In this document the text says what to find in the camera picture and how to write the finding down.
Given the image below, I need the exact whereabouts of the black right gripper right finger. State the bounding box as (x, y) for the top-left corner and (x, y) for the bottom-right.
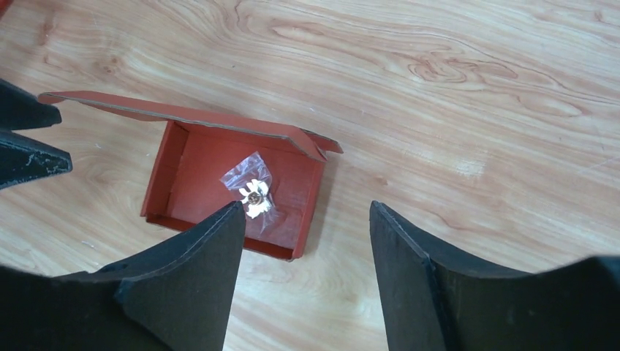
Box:
(369, 201), (619, 350)

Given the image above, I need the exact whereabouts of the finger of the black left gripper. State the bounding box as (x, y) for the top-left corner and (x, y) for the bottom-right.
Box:
(1, 79), (62, 131)
(1, 129), (73, 189)

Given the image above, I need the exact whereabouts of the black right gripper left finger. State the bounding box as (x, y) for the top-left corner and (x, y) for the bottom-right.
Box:
(1, 202), (246, 350)

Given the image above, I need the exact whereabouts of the clear plastic scrap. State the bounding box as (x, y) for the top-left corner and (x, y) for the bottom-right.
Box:
(220, 151), (282, 238)

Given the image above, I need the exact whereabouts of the red paper box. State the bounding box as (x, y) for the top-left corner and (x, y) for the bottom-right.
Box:
(38, 91), (342, 260)

